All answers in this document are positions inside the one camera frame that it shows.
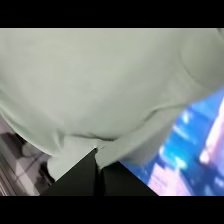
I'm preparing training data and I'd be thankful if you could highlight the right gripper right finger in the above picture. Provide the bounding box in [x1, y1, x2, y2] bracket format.
[98, 160, 160, 197]

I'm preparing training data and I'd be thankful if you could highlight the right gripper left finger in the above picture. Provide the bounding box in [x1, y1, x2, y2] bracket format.
[40, 148, 98, 197]

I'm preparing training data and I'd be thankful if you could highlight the pale green T-shirt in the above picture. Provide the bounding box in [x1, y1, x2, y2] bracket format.
[0, 28, 224, 183]

